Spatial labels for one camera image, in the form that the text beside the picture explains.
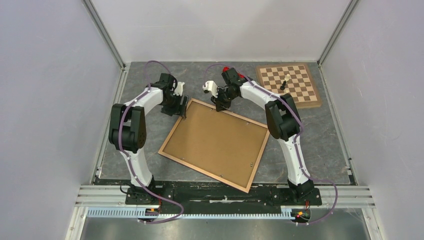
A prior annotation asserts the left aluminium corner post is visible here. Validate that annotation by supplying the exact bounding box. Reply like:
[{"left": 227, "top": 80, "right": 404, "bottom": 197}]
[{"left": 81, "top": 0, "right": 129, "bottom": 71}]

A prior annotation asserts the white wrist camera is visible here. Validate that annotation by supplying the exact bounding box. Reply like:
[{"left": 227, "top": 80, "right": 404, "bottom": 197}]
[
  {"left": 202, "top": 80, "right": 218, "bottom": 98},
  {"left": 173, "top": 81, "right": 185, "bottom": 96}
]

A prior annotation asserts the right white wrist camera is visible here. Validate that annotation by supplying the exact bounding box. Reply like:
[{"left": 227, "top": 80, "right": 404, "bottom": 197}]
[{"left": 202, "top": 80, "right": 218, "bottom": 98}]

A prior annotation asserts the wooden picture frame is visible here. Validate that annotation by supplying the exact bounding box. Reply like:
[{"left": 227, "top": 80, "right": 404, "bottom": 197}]
[{"left": 157, "top": 97, "right": 271, "bottom": 194}]

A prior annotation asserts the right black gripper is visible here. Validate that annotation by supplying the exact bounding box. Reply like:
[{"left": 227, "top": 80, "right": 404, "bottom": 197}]
[{"left": 211, "top": 87, "right": 238, "bottom": 112}]

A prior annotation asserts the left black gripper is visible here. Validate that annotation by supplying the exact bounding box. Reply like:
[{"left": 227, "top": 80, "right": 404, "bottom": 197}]
[{"left": 161, "top": 92, "right": 189, "bottom": 119}]

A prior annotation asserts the aluminium corner post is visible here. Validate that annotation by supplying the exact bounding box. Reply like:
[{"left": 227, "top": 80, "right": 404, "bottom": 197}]
[
  {"left": 81, "top": 0, "right": 129, "bottom": 71},
  {"left": 317, "top": 0, "right": 360, "bottom": 68}
]

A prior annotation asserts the right aluminium corner post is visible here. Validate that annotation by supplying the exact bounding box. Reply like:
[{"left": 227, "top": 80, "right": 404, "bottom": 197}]
[{"left": 317, "top": 0, "right": 360, "bottom": 68}]

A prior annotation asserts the aluminium rail frame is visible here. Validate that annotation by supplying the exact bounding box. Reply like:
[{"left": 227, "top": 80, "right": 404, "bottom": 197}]
[{"left": 65, "top": 185, "right": 385, "bottom": 240}]

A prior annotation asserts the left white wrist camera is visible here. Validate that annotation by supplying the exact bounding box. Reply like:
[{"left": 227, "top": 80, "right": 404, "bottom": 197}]
[{"left": 173, "top": 81, "right": 185, "bottom": 96}]

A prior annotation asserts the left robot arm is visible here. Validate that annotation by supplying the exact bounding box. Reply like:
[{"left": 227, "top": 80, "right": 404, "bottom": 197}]
[{"left": 108, "top": 73, "right": 189, "bottom": 204}]

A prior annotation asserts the black chess piece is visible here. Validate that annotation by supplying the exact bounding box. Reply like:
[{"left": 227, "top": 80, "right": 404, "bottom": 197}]
[{"left": 280, "top": 81, "right": 287, "bottom": 91}]

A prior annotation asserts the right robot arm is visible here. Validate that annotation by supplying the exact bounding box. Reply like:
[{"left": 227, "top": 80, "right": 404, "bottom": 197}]
[{"left": 211, "top": 66, "right": 315, "bottom": 204}]

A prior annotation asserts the red cylindrical object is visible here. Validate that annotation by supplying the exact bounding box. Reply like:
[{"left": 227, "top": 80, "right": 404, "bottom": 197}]
[{"left": 221, "top": 66, "right": 246, "bottom": 80}]

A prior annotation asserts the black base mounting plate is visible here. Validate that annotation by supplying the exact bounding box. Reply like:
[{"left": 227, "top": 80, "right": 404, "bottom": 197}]
[{"left": 125, "top": 181, "right": 322, "bottom": 215}]

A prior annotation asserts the wooden chessboard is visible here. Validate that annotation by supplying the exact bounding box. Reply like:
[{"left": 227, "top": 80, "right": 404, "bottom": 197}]
[{"left": 255, "top": 62, "right": 322, "bottom": 109}]

